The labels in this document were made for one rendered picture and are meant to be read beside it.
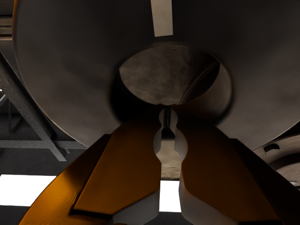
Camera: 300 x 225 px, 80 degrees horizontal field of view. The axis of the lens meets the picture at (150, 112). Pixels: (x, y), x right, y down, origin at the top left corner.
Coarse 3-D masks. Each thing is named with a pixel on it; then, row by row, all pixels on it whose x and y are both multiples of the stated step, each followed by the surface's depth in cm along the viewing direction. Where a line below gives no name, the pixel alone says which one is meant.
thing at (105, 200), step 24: (144, 120) 10; (120, 144) 8; (144, 144) 8; (96, 168) 7; (120, 168) 7; (144, 168) 7; (96, 192) 6; (120, 192) 6; (144, 192) 6; (96, 216) 6; (120, 216) 6; (144, 216) 6
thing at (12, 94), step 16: (0, 64) 362; (0, 80) 361; (16, 80) 397; (16, 96) 391; (32, 112) 452; (48, 128) 518; (0, 144) 548; (16, 144) 544; (32, 144) 540; (48, 144) 527; (64, 144) 532; (80, 144) 528; (64, 160) 594
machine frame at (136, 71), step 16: (160, 48) 44; (176, 48) 44; (192, 48) 43; (128, 64) 47; (144, 64) 47; (160, 64) 47; (176, 64) 47; (192, 64) 47; (128, 80) 51; (144, 80) 51; (160, 80) 51; (176, 80) 50; (144, 96) 55; (160, 96) 55; (176, 96) 55; (176, 176) 95
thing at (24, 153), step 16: (0, 128) 907; (16, 128) 897; (32, 128) 899; (0, 160) 781; (16, 160) 778; (32, 160) 775; (48, 160) 772; (0, 176) 730; (0, 208) 645; (16, 208) 643; (0, 224) 611; (16, 224) 609; (144, 224) 595; (160, 224) 593; (176, 224) 591; (192, 224) 590
